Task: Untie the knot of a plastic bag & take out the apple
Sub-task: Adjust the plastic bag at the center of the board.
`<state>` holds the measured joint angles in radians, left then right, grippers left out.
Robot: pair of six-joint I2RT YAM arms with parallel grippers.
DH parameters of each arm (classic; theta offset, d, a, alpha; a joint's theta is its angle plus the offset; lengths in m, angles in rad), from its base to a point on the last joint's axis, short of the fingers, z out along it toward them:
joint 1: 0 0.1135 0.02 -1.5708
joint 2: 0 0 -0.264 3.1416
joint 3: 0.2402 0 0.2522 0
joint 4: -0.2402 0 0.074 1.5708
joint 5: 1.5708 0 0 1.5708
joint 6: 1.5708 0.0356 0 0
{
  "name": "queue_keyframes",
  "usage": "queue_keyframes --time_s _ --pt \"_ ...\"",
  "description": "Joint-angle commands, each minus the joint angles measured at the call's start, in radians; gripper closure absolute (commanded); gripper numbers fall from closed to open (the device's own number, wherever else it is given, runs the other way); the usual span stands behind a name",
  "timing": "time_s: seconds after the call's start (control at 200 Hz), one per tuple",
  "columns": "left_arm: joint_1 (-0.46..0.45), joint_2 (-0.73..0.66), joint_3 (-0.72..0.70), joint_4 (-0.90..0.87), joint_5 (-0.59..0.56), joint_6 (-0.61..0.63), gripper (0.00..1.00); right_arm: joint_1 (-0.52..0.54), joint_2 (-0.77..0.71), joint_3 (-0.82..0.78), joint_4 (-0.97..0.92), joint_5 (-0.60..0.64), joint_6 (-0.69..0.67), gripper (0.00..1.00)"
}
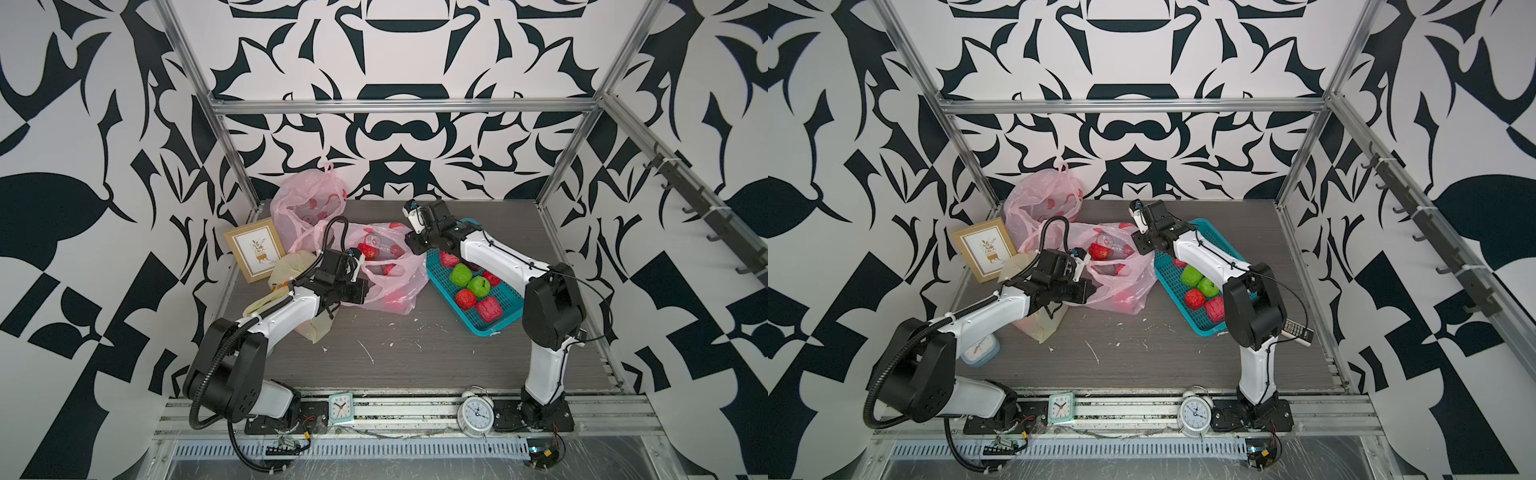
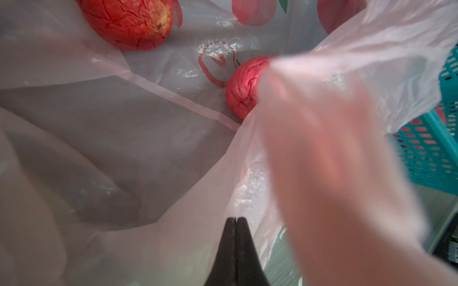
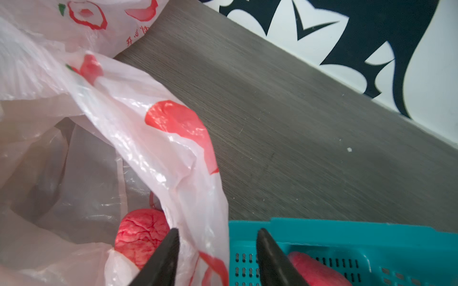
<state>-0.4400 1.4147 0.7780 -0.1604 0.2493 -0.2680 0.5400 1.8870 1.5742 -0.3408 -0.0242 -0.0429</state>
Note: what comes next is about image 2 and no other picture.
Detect teal plastic basket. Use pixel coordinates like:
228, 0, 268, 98
392, 47, 458, 195

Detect small pink-red fruit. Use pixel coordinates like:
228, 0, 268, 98
225, 56, 275, 120

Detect red cracked apple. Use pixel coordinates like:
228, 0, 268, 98
77, 0, 174, 51

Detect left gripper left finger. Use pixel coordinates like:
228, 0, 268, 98
204, 218, 236, 286

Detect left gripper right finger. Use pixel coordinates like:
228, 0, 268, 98
235, 218, 269, 286

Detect small pink plastic bag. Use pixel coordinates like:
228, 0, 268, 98
1, 1, 458, 286

